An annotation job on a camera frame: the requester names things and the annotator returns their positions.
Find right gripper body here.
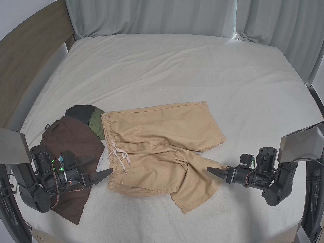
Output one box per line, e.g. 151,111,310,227
225,166,250,187

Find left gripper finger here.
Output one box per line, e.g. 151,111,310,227
76,155,97,170
89,168,113,187

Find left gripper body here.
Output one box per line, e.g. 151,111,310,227
61,160,93,189

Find beige shorts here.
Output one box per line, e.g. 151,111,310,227
100,100,227,214

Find bed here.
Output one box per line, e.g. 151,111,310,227
0,0,324,243

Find white garment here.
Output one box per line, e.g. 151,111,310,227
96,153,110,173

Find brown shorts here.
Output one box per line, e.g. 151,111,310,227
39,117,107,225

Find green garment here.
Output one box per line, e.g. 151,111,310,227
89,106,106,140

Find black garment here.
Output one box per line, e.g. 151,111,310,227
65,105,96,126

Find pale green curtain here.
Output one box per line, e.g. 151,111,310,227
62,0,238,40
235,0,324,88

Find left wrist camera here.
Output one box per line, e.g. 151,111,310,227
59,151,77,170

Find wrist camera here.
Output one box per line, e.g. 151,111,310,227
59,151,77,170
240,153,255,170

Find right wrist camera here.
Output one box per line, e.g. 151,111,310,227
240,153,255,170

